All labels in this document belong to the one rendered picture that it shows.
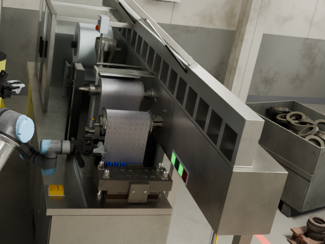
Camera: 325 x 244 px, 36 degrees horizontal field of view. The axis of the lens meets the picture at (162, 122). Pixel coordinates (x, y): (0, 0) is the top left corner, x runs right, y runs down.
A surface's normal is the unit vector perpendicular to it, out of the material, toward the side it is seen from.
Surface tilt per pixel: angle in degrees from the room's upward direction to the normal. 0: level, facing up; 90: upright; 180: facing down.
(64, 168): 0
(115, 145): 90
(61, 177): 0
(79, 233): 90
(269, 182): 90
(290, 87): 90
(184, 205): 0
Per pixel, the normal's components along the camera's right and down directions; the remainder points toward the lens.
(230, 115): -0.94, -0.06
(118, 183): 0.28, 0.40
